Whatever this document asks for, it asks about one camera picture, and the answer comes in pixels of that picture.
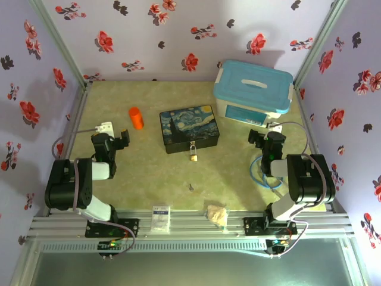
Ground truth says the small brass padlock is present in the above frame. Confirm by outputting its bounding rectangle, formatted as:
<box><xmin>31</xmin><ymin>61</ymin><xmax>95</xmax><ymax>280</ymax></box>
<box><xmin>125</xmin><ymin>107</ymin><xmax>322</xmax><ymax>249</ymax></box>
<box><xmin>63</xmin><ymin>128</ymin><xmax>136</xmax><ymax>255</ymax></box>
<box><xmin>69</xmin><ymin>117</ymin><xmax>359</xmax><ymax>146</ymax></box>
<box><xmin>189</xmin><ymin>141</ymin><xmax>199</xmax><ymax>163</ymax></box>

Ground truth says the starry night painted black box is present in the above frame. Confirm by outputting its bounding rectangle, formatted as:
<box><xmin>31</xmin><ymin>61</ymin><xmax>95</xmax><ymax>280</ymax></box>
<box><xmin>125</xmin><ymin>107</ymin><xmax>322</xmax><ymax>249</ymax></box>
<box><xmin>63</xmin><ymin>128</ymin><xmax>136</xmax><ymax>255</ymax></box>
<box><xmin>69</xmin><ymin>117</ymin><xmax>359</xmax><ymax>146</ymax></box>
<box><xmin>159</xmin><ymin>104</ymin><xmax>221</xmax><ymax>155</ymax></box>

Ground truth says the orange plastic cylinder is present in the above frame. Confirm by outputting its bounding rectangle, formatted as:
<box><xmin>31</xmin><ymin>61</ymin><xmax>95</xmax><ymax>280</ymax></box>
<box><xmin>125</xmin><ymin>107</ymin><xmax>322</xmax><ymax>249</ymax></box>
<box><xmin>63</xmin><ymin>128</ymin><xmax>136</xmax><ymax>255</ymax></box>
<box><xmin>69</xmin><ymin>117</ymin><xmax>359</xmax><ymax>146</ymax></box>
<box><xmin>128</xmin><ymin>107</ymin><xmax>145</xmax><ymax>130</ymax></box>

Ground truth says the white storage box blue lid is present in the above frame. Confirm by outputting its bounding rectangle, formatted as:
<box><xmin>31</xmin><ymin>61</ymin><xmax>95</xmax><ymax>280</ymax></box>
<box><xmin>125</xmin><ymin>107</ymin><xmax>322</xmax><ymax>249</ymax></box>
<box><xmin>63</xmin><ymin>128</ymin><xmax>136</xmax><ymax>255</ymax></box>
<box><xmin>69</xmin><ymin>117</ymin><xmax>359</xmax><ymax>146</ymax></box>
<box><xmin>213</xmin><ymin>58</ymin><xmax>294</xmax><ymax>129</ymax></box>

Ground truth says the crumpled bag with beige contents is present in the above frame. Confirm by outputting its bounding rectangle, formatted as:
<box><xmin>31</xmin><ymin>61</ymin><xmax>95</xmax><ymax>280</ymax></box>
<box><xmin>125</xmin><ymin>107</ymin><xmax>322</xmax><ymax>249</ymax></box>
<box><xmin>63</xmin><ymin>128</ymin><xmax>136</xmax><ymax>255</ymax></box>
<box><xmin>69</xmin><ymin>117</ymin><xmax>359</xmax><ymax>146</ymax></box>
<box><xmin>205</xmin><ymin>203</ymin><xmax>232</xmax><ymax>233</ymax></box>

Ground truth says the small white plastic packet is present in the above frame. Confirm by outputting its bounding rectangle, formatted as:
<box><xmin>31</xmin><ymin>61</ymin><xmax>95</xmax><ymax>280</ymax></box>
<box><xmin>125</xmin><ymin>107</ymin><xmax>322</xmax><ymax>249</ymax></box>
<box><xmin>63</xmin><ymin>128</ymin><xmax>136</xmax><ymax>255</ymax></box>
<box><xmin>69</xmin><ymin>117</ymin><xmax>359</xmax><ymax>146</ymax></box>
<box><xmin>151</xmin><ymin>204</ymin><xmax>172</xmax><ymax>234</ymax></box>

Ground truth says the grey metal lower panel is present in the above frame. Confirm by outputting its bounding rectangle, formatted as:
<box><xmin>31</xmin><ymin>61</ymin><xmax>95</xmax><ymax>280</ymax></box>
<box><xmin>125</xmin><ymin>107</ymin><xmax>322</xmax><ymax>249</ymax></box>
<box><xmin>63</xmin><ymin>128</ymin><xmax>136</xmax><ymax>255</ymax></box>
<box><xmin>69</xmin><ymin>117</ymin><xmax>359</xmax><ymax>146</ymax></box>
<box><xmin>11</xmin><ymin>251</ymin><xmax>370</xmax><ymax>286</ymax></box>

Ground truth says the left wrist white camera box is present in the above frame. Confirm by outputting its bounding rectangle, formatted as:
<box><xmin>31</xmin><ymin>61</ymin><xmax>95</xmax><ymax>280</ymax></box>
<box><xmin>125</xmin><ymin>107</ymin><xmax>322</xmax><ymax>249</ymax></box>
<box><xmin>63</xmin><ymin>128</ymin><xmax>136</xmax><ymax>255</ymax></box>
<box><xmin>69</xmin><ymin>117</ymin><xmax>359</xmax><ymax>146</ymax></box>
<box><xmin>95</xmin><ymin>121</ymin><xmax>114</xmax><ymax>136</ymax></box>

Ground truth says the blue cable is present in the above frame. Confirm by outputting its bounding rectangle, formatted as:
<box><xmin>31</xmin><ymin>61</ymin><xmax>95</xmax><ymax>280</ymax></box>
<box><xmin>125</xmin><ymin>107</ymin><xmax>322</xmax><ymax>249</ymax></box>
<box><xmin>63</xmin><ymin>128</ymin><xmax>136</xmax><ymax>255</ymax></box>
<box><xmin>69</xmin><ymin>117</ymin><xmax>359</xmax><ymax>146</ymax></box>
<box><xmin>249</xmin><ymin>154</ymin><xmax>286</xmax><ymax>191</ymax></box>

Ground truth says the aluminium side rail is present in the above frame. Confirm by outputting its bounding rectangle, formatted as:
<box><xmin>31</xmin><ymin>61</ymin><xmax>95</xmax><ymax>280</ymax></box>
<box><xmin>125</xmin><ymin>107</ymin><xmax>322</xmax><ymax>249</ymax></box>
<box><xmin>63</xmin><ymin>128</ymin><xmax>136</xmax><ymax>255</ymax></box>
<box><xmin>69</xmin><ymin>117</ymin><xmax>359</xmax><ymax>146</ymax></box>
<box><xmin>32</xmin><ymin>83</ymin><xmax>92</xmax><ymax>217</ymax></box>
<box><xmin>296</xmin><ymin>88</ymin><xmax>349</xmax><ymax>214</ymax></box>

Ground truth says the left arm grey cable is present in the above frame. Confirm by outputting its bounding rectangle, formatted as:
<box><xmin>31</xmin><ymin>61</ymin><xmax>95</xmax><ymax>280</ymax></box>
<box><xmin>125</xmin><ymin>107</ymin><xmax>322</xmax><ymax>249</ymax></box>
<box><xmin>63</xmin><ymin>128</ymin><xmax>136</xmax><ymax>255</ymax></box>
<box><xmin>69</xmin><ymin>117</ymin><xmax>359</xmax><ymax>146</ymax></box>
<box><xmin>52</xmin><ymin>127</ymin><xmax>136</xmax><ymax>259</ymax></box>

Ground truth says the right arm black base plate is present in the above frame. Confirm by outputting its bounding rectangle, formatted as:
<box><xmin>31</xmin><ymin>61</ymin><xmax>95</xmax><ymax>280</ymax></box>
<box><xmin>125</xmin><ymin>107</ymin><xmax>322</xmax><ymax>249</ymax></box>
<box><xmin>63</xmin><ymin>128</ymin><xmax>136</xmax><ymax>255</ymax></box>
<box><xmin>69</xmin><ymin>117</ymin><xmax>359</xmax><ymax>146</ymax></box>
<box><xmin>243</xmin><ymin>216</ymin><xmax>298</xmax><ymax>237</ymax></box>

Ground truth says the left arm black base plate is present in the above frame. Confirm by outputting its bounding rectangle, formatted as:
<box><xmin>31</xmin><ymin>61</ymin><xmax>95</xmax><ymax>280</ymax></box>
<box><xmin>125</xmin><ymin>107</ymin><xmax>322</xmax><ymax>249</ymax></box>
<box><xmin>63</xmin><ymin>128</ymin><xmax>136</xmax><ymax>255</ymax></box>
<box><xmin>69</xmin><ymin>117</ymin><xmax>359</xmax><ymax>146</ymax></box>
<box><xmin>85</xmin><ymin>218</ymin><xmax>140</xmax><ymax>238</ymax></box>

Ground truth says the aluminium frame rail with bases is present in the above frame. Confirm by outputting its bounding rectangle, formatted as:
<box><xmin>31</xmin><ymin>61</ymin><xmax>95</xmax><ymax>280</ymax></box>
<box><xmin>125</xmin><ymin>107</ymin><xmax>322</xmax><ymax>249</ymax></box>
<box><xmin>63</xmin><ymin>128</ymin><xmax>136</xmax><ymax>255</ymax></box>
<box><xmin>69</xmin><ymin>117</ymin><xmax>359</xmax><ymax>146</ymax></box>
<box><xmin>28</xmin><ymin>207</ymin><xmax>357</xmax><ymax>240</ymax></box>

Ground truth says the aluminium corner post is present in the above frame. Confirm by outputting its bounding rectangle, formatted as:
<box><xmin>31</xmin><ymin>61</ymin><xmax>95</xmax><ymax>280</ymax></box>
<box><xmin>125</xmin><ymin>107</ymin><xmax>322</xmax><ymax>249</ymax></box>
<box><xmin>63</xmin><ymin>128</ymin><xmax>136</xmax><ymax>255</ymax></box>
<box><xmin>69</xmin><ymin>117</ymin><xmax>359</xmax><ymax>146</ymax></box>
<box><xmin>29</xmin><ymin>0</ymin><xmax>93</xmax><ymax>90</ymax></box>
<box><xmin>292</xmin><ymin>0</ymin><xmax>349</xmax><ymax>90</ymax></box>

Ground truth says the slotted grey cable duct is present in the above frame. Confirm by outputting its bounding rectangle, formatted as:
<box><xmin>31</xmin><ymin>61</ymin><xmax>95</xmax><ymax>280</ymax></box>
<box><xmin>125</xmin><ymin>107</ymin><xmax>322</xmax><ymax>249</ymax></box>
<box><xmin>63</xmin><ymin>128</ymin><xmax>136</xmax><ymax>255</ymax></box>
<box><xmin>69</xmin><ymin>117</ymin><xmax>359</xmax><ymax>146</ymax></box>
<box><xmin>40</xmin><ymin>240</ymin><xmax>268</xmax><ymax>254</ymax></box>

